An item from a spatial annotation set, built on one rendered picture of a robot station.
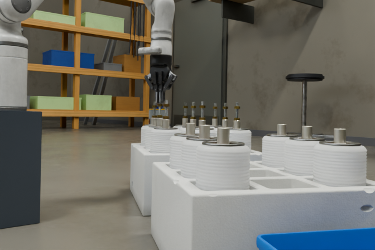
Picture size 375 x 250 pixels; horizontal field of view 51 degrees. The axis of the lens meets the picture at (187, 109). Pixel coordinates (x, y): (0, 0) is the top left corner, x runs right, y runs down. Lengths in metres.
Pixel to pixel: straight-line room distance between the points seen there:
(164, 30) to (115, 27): 5.36
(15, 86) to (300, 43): 4.04
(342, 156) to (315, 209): 0.12
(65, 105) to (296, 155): 5.51
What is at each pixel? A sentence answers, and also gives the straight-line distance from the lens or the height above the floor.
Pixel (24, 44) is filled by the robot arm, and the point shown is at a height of 0.48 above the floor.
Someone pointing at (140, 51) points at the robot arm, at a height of 0.50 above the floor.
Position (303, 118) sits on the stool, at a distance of 4.14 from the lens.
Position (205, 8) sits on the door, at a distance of 6.17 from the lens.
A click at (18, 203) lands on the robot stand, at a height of 0.06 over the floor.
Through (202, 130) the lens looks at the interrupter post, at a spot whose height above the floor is 0.27.
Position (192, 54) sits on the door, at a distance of 6.26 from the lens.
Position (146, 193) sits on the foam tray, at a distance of 1.19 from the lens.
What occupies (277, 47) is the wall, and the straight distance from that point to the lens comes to 5.07.
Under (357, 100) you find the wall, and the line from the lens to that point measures 4.38.
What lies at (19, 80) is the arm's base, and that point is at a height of 0.38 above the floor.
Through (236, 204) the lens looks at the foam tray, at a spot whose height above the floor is 0.16.
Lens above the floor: 0.31
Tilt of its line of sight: level
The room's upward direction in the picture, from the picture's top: 1 degrees clockwise
